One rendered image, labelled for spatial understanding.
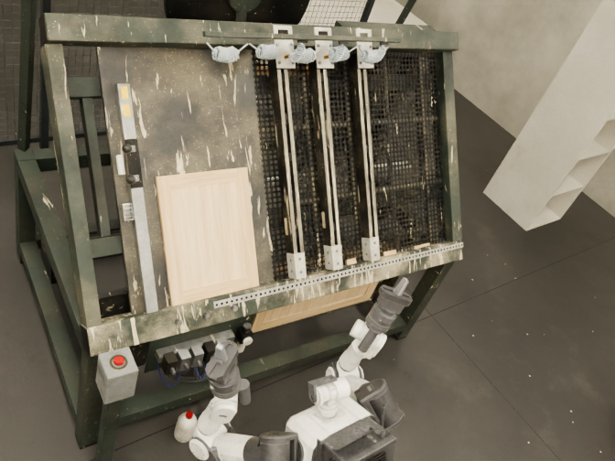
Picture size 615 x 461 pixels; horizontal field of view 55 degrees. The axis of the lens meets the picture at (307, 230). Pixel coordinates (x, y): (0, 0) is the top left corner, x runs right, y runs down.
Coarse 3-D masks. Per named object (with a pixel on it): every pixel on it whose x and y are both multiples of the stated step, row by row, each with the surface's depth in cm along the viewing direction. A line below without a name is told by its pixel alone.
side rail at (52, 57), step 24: (48, 48) 221; (48, 72) 224; (48, 96) 230; (72, 120) 227; (72, 144) 228; (72, 168) 228; (72, 192) 229; (72, 216) 230; (72, 240) 232; (72, 264) 239; (96, 288) 237; (96, 312) 237
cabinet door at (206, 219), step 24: (240, 168) 272; (168, 192) 254; (192, 192) 260; (216, 192) 267; (240, 192) 273; (168, 216) 255; (192, 216) 261; (216, 216) 268; (240, 216) 274; (168, 240) 255; (192, 240) 262; (216, 240) 268; (240, 240) 275; (168, 264) 256; (192, 264) 263; (216, 264) 269; (240, 264) 276; (192, 288) 263; (216, 288) 270; (240, 288) 277
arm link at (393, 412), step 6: (384, 396) 197; (390, 396) 199; (372, 402) 197; (378, 402) 197; (384, 402) 197; (390, 402) 198; (396, 402) 201; (372, 408) 199; (378, 408) 197; (390, 408) 198; (396, 408) 199; (378, 414) 198; (390, 414) 198; (396, 414) 199; (384, 420) 198; (390, 420) 198; (396, 420) 198
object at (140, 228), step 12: (120, 84) 237; (120, 96) 238; (120, 108) 238; (132, 108) 241; (120, 120) 240; (132, 120) 241; (132, 132) 241; (132, 192) 243; (132, 204) 244; (144, 204) 246; (144, 216) 246; (144, 228) 247; (144, 240) 247; (144, 252) 247; (144, 264) 248; (144, 276) 248; (144, 288) 249; (144, 300) 251; (156, 300) 252
